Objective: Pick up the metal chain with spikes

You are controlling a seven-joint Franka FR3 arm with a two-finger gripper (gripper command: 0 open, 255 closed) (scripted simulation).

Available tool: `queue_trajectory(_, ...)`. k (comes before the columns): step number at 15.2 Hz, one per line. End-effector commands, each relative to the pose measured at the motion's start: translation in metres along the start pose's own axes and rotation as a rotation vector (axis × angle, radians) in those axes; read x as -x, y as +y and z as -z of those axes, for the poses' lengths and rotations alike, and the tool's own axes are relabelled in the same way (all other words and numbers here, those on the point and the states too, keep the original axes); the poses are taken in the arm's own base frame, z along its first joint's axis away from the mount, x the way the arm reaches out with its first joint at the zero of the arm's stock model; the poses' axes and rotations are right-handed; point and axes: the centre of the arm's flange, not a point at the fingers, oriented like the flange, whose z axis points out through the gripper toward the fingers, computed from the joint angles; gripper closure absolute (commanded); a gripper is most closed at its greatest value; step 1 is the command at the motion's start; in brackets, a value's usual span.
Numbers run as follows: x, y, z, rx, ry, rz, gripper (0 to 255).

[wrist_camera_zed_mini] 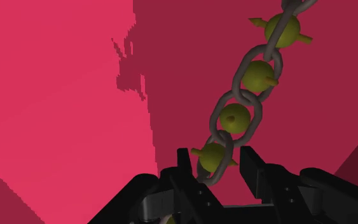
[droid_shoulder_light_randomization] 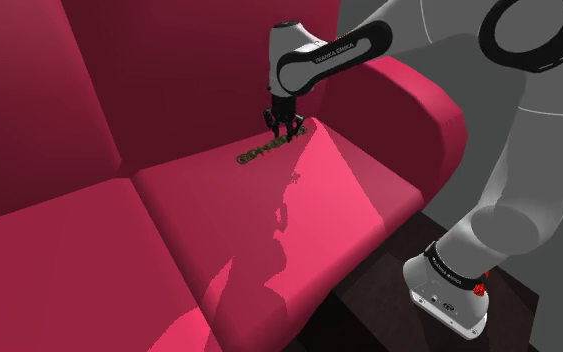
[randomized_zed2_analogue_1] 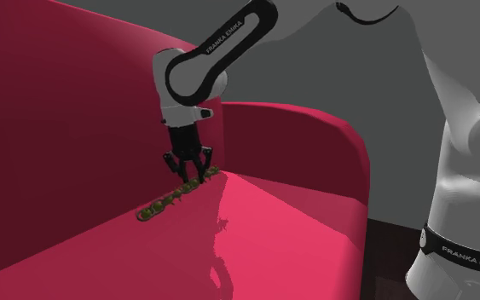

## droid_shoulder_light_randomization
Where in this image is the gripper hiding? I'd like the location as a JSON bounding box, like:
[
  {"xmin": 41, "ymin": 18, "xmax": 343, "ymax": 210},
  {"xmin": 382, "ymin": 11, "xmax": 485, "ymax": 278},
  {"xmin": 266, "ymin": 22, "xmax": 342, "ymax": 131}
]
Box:
[{"xmin": 262, "ymin": 94, "xmax": 306, "ymax": 145}]

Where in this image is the red sofa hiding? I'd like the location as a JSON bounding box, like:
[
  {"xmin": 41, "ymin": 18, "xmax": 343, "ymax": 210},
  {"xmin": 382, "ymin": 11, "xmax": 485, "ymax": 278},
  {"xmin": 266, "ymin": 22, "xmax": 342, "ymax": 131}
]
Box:
[{"xmin": 0, "ymin": 0, "xmax": 469, "ymax": 352}]

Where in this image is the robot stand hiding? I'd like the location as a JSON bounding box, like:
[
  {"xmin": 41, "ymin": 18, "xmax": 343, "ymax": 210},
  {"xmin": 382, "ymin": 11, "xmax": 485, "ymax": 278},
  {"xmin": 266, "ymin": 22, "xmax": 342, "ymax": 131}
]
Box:
[{"xmin": 280, "ymin": 211, "xmax": 541, "ymax": 352}]

